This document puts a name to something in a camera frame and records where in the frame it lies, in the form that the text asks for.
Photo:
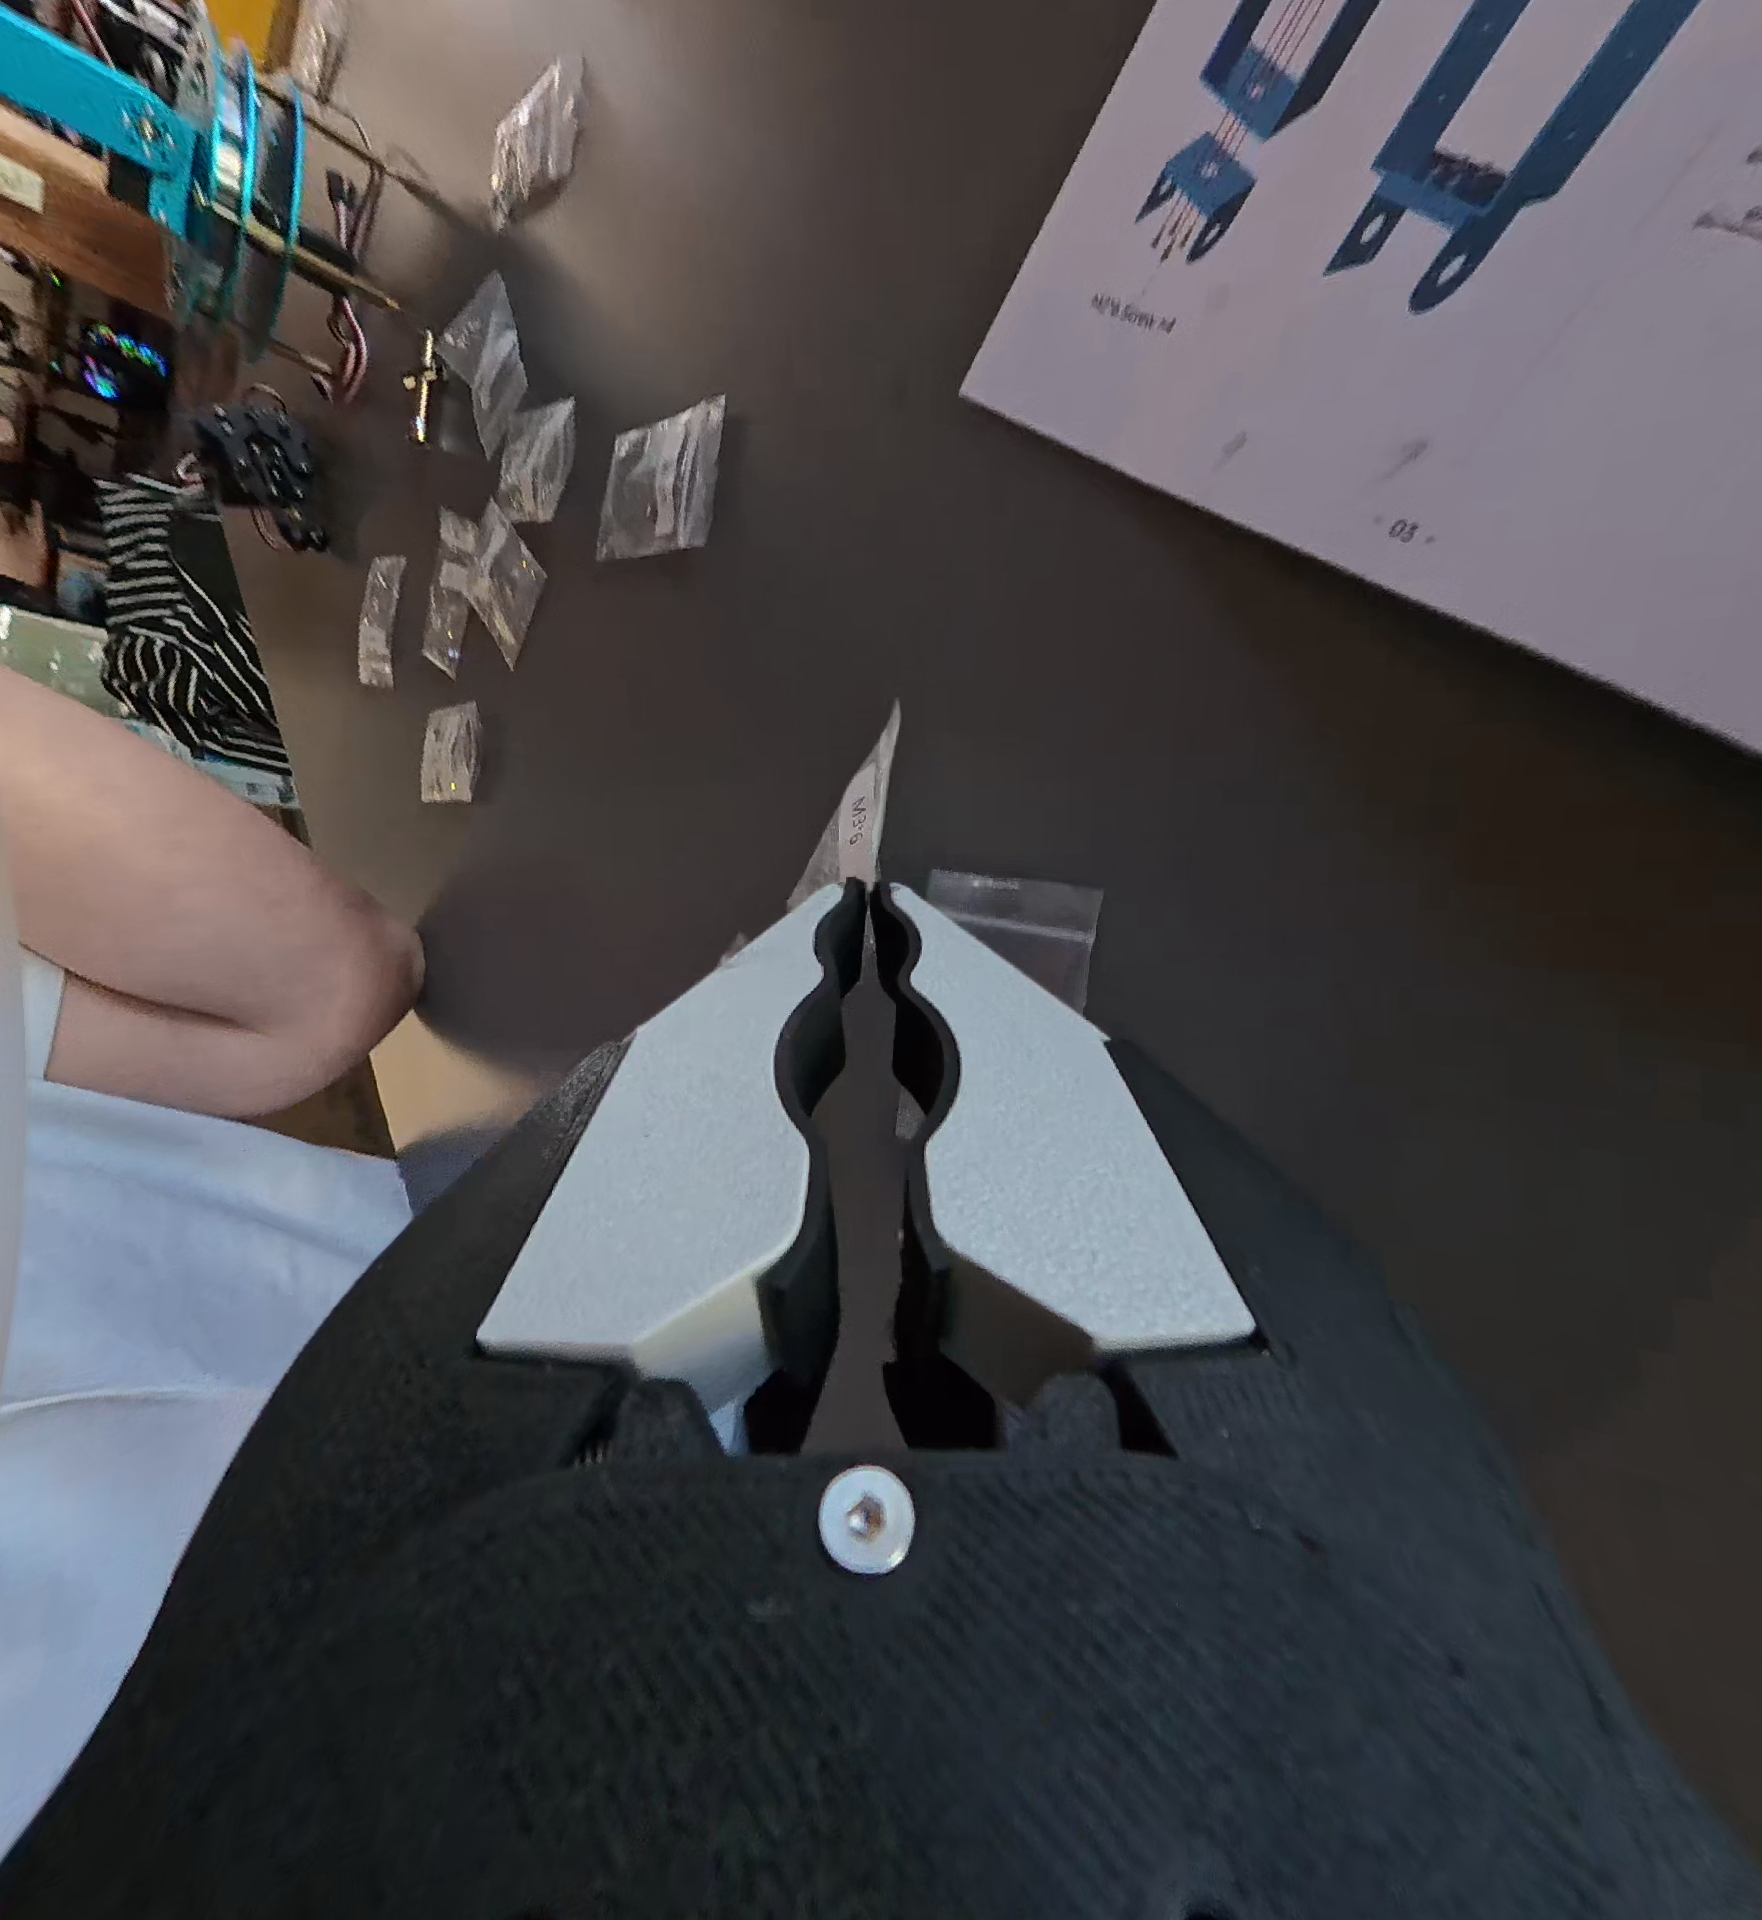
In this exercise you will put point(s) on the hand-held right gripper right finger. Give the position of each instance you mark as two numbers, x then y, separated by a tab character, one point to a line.
1061	1185

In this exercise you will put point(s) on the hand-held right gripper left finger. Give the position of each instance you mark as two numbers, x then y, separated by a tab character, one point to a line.
672	1185

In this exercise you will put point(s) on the small clear screw bag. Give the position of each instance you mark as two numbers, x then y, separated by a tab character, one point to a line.
859	817

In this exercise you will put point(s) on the blue toy robot arm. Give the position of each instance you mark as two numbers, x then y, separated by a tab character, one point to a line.
145	137

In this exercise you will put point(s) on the person's left forearm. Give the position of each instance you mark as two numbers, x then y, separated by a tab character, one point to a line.
192	916

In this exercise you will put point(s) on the dark grey desk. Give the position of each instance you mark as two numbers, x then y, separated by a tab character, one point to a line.
1122	677

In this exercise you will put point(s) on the clear zip bag of nuts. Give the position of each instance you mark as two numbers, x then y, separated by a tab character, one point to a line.
1025	922

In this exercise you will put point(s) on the person's white clothing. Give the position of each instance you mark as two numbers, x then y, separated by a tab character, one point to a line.
163	1289

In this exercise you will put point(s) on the scatter of small clear bags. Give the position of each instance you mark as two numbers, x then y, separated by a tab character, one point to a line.
657	481

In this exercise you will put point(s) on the black white striped cloth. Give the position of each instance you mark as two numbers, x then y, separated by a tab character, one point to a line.
176	631

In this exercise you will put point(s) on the white teal printed box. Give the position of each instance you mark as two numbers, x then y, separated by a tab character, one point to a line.
57	653

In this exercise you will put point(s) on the brass standoff part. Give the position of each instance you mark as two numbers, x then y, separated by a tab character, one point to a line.
427	389

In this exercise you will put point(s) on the white printed instruction sheet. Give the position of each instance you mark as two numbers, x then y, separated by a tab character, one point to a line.
1497	377

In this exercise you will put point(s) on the dark device with coloured lights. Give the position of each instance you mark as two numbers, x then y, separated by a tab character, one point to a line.
114	360

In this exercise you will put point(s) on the wooden board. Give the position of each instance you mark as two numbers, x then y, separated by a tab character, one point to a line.
41	225

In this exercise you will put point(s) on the black servo bracket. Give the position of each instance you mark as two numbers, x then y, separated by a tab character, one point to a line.
259	465

